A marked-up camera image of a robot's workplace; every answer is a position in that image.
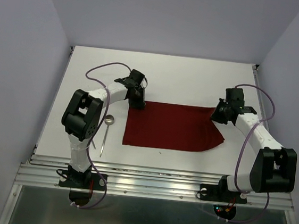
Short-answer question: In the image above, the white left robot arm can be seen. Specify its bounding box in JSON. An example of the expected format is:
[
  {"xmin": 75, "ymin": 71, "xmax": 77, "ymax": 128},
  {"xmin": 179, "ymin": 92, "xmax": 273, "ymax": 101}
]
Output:
[{"xmin": 61, "ymin": 69, "xmax": 147, "ymax": 187}]

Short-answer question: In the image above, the aluminium front frame rail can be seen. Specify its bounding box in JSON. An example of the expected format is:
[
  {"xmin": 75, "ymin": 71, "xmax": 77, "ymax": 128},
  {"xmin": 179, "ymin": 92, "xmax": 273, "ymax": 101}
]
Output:
[{"xmin": 13, "ymin": 152, "xmax": 298, "ymax": 213}]

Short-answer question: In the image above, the dark red cloth napkin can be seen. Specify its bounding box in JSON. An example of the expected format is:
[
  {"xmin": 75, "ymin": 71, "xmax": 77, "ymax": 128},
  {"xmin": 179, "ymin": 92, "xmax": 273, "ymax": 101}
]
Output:
[{"xmin": 122, "ymin": 101, "xmax": 224, "ymax": 152}]

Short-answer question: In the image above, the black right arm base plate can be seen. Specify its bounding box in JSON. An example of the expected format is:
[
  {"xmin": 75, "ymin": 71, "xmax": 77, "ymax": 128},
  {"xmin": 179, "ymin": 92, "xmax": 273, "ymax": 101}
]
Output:
[{"xmin": 196, "ymin": 184, "xmax": 247, "ymax": 204}]

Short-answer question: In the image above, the silver metal spoon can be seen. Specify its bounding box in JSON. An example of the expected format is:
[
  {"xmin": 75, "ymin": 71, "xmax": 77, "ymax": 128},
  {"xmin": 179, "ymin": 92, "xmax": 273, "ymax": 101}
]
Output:
[{"xmin": 99, "ymin": 114, "xmax": 115, "ymax": 157}]

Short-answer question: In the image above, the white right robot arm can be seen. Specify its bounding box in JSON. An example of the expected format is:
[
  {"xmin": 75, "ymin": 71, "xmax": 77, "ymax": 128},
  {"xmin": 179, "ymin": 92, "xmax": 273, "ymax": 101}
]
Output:
[{"xmin": 211, "ymin": 87, "xmax": 297, "ymax": 200}]

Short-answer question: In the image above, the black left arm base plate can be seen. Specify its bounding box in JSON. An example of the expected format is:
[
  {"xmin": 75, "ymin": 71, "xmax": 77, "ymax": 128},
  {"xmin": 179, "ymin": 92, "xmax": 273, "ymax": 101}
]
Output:
[{"xmin": 56, "ymin": 169, "xmax": 105, "ymax": 192}]

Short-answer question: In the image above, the aluminium right side rail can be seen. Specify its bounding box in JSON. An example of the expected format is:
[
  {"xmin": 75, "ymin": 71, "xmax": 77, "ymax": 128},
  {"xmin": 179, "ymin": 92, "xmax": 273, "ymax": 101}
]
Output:
[{"xmin": 252, "ymin": 64, "xmax": 272, "ymax": 119}]

